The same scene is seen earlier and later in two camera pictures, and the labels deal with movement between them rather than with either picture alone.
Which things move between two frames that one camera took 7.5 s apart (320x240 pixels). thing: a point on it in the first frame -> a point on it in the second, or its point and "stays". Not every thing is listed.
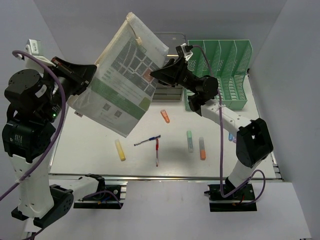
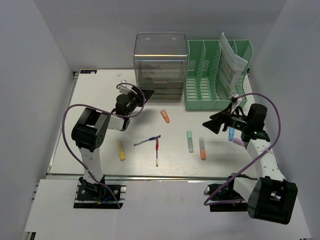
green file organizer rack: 228,61 stays
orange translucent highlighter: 165,116 stays
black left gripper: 80,75 -> 137,96
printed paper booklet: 121,87 -> 230,65
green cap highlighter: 189,141 stays
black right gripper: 172,74 -> 215,124
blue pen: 150,139 stays
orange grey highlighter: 202,151 stays
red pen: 157,149 stays
